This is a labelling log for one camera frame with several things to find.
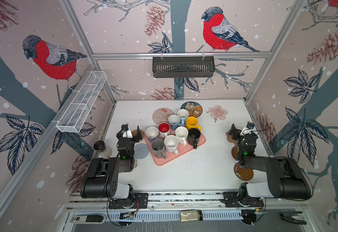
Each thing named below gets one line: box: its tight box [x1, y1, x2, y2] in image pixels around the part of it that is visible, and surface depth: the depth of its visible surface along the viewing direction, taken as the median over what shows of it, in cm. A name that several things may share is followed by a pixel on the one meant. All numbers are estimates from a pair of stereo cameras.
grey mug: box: [151, 138, 167, 160], surface depth 86 cm
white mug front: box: [164, 134, 180, 156], surface depth 90 cm
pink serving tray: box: [143, 131, 207, 166], surface depth 90 cm
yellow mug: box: [185, 116, 202, 132], surface depth 97 cm
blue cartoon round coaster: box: [180, 101, 203, 118], surface depth 117 cm
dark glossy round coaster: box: [233, 162, 254, 182], surface depth 83 cm
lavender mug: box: [145, 126, 159, 143], surface depth 95 cm
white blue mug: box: [177, 108, 189, 127], surface depth 100 cm
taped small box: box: [180, 209, 203, 222], surface depth 67 cm
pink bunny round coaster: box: [152, 107, 175, 125], surface depth 113 cm
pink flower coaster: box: [208, 104, 229, 121], surface depth 116 cm
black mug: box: [187, 127, 201, 150], surface depth 92 cm
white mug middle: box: [175, 126, 189, 146], surface depth 90 cm
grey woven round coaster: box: [133, 143, 150, 160], surface depth 94 cm
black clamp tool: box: [279, 211, 308, 225], surface depth 70 cm
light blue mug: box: [168, 114, 181, 131], surface depth 97 cm
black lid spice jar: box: [93, 140, 113, 159], surface depth 85 cm
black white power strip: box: [70, 215, 106, 224], surface depth 67 cm
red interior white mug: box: [157, 121, 171, 138], surface depth 97 cm
